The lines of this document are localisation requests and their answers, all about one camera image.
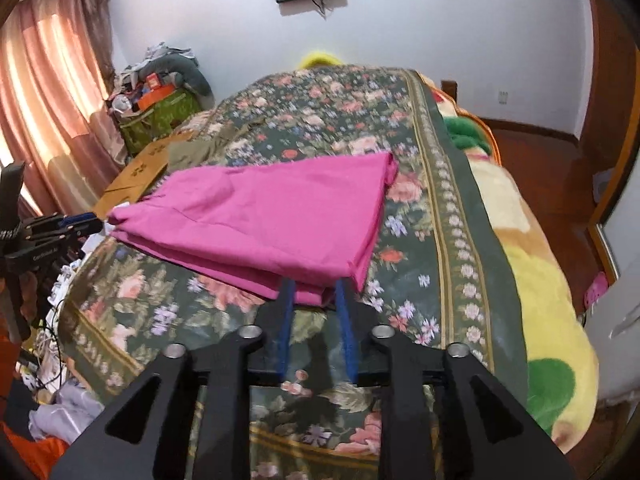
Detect yellow green plush blanket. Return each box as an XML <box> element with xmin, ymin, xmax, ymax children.
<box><xmin>420</xmin><ymin>72</ymin><xmax>601</xmax><ymax>441</ymax></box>

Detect grey plush pillow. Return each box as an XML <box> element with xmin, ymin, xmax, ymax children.
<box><xmin>150</xmin><ymin>52</ymin><xmax>214</xmax><ymax>100</ymax></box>

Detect green fabric storage box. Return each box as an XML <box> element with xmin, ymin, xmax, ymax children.
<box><xmin>117</xmin><ymin>87</ymin><xmax>201</xmax><ymax>157</ymax></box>

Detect dark floral blanket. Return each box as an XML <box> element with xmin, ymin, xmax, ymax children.
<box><xmin>57</xmin><ymin>66</ymin><xmax>531</xmax><ymax>480</ymax></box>

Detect pile of clothes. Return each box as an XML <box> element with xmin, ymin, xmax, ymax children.
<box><xmin>107</xmin><ymin>44</ymin><xmax>193</xmax><ymax>92</ymax></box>

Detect white crumpled clothes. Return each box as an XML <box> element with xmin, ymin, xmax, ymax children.
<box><xmin>27</xmin><ymin>385</ymin><xmax>107</xmax><ymax>445</ymax></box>

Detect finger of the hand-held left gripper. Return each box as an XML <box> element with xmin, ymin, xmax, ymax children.
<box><xmin>27</xmin><ymin>213</ymin><xmax>102</xmax><ymax>229</ymax></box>
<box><xmin>27</xmin><ymin>224</ymin><xmax>105</xmax><ymax>242</ymax></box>

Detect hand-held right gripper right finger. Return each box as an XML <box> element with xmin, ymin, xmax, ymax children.
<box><xmin>334</xmin><ymin>277</ymin><xmax>576</xmax><ymax>480</ymax></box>

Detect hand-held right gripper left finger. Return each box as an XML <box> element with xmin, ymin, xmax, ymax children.
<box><xmin>50</xmin><ymin>277</ymin><xmax>301</xmax><ymax>480</ymax></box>

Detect pink pants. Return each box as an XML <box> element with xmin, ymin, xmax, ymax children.
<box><xmin>106</xmin><ymin>151</ymin><xmax>400</xmax><ymax>307</ymax></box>

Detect orange box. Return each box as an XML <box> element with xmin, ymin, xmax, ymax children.
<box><xmin>137</xmin><ymin>87</ymin><xmax>176</xmax><ymax>112</ymax></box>

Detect wooden wardrobe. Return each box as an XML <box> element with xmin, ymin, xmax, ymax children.
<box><xmin>575</xmin><ymin>0</ymin><xmax>640</xmax><ymax>406</ymax></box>

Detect pink curtain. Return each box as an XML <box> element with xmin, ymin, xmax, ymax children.
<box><xmin>0</xmin><ymin>0</ymin><xmax>128</xmax><ymax>221</ymax></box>

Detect orange cloth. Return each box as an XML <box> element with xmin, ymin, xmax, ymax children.
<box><xmin>0</xmin><ymin>420</ymin><xmax>72</xmax><ymax>480</ymax></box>

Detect pink slipper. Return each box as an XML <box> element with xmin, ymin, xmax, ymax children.
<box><xmin>583</xmin><ymin>270</ymin><xmax>611</xmax><ymax>312</ymax></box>

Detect olive pants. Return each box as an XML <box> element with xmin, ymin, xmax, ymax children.
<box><xmin>167</xmin><ymin>115</ymin><xmax>266</xmax><ymax>171</ymax></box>

